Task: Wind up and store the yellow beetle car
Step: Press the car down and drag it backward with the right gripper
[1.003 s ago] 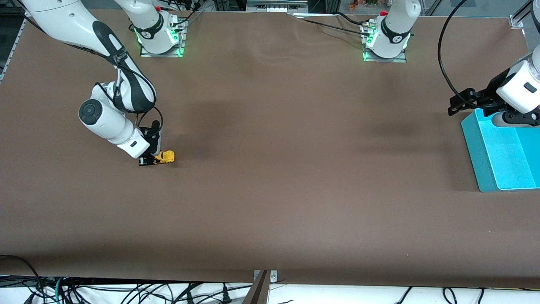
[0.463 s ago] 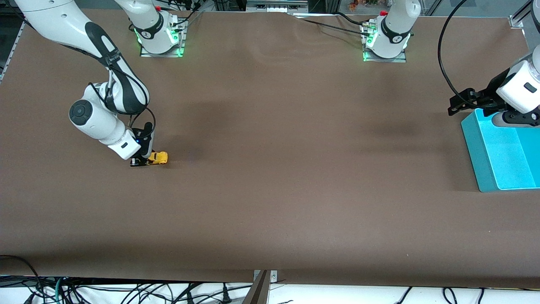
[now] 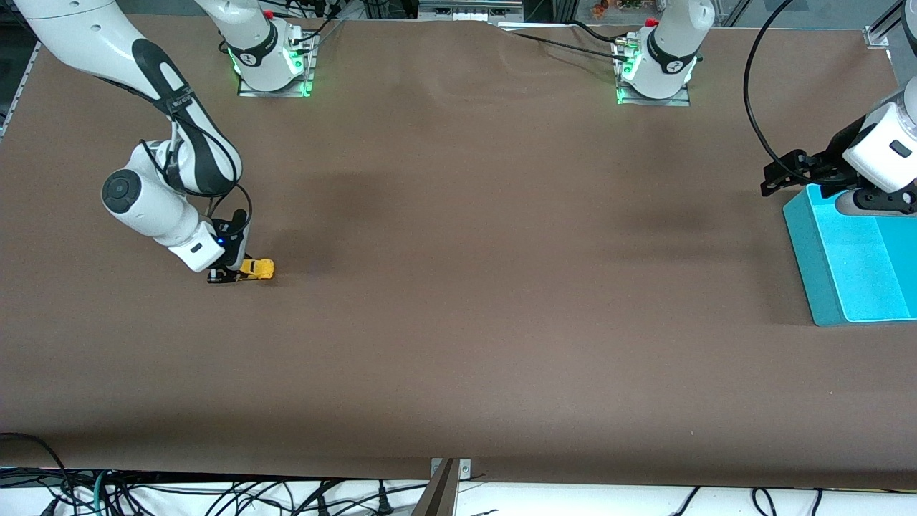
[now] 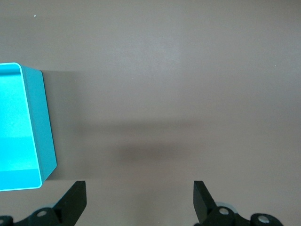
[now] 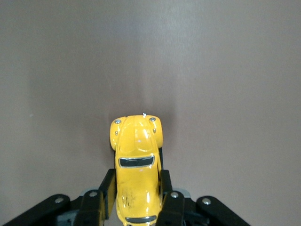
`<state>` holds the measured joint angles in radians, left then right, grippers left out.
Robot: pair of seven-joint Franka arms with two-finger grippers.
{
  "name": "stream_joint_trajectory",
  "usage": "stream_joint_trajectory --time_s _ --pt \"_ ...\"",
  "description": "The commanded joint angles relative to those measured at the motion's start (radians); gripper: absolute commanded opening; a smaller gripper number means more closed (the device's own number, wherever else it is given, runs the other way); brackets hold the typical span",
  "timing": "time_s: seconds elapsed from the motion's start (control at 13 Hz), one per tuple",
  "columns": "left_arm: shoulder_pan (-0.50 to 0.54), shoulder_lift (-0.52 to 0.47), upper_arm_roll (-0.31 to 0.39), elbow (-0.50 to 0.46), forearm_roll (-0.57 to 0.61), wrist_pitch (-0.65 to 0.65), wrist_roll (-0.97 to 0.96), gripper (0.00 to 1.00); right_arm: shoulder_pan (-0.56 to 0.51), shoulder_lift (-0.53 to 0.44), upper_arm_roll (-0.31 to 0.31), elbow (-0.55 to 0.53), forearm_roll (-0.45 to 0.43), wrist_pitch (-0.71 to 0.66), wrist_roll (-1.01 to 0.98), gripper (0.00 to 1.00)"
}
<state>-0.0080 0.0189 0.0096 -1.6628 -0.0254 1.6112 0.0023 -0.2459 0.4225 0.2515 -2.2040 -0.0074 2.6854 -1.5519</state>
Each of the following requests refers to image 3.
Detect cyan plastic bin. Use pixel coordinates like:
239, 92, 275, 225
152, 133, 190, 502
782, 183, 917, 328

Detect colourful background items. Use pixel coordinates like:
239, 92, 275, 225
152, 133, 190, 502
591, 0, 645, 19

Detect dark slanted bar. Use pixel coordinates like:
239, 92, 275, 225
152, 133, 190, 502
411, 459, 459, 516

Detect grey background equipment box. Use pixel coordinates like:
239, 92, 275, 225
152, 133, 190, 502
418, 0, 525, 22

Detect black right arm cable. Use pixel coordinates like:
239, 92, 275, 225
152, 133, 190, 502
140, 118, 253, 237

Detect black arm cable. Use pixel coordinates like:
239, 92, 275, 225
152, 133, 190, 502
743, 0, 807, 173
140, 118, 253, 237

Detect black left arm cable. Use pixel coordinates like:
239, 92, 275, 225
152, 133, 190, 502
743, 0, 807, 173

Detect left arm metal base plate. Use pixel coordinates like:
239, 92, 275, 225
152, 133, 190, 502
614, 37, 693, 108

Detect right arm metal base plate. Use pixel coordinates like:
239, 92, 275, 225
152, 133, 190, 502
236, 32, 317, 98

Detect black right base cable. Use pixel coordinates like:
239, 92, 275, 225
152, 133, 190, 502
285, 0, 346, 54

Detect short black table cable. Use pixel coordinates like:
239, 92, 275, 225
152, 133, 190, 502
566, 20, 624, 45

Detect black looped floor cable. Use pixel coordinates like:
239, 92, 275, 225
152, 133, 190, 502
0, 432, 70, 516

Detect aluminium table edge rail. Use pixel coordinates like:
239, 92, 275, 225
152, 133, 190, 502
0, 39, 42, 140

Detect long black table cable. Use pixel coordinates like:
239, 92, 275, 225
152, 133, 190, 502
500, 29, 633, 64

